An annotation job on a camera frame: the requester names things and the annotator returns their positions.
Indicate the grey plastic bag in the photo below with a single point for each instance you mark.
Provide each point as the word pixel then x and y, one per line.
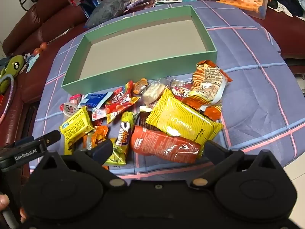
pixel 107 9

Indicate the purple hoop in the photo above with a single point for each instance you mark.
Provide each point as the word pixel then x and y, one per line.
pixel 10 95

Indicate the teal picture book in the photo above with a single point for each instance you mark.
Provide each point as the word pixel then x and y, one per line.
pixel 183 0

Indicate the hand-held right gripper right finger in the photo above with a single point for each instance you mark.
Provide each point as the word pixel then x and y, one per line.
pixel 215 152

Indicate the small yellow snack packet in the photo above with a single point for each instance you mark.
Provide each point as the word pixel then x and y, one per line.
pixel 75 125

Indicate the red rainbow candy packet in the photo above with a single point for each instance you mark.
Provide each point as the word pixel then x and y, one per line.
pixel 119 103

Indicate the small orange snack packet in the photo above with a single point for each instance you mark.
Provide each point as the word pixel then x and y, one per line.
pixel 101 132

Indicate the yellow wavy snack packet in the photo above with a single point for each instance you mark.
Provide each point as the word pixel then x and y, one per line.
pixel 183 121

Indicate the pile of clothes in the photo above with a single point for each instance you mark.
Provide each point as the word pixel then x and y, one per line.
pixel 290 2

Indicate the small orange fruit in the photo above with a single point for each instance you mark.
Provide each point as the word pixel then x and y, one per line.
pixel 37 51
pixel 43 45

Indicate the orange bear snack packet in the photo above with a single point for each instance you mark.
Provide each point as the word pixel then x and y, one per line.
pixel 140 85

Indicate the red sausage packet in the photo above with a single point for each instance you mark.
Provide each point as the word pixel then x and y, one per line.
pixel 164 145

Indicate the green cardboard box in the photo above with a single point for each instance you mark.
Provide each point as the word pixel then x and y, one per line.
pixel 143 43

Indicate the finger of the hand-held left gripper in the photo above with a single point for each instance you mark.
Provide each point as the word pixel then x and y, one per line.
pixel 48 138

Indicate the purple plaid cloth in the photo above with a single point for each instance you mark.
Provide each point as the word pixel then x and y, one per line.
pixel 250 88

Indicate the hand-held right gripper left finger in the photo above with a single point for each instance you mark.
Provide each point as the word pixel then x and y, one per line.
pixel 103 151

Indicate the clear pastry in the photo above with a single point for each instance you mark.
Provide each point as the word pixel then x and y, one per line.
pixel 152 93

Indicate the blue white snack packet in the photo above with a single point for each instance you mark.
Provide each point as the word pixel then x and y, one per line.
pixel 93 100

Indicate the small red white sachet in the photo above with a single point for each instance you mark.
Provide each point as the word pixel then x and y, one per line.
pixel 99 114

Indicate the person's left hand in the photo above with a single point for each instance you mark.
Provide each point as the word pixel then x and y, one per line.
pixel 3 201

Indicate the orange noodle stick snack bag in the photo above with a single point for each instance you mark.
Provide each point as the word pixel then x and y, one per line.
pixel 209 83

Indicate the pink jelly cup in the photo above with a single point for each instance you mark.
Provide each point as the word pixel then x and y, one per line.
pixel 71 106

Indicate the red white snack packet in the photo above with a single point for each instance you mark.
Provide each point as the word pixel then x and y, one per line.
pixel 181 91

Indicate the brown snack packet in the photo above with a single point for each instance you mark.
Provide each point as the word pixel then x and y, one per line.
pixel 143 120

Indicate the green plush toy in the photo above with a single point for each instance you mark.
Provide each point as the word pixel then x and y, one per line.
pixel 12 65

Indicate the clear plastic toy bin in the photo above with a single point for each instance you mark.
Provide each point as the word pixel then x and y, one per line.
pixel 259 9

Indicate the light blue paper tag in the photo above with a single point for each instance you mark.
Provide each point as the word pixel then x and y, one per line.
pixel 31 60

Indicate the green yellow snack packet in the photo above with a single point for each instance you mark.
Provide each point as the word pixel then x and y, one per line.
pixel 116 158

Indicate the purple knitted item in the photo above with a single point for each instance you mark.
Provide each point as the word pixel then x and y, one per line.
pixel 138 2

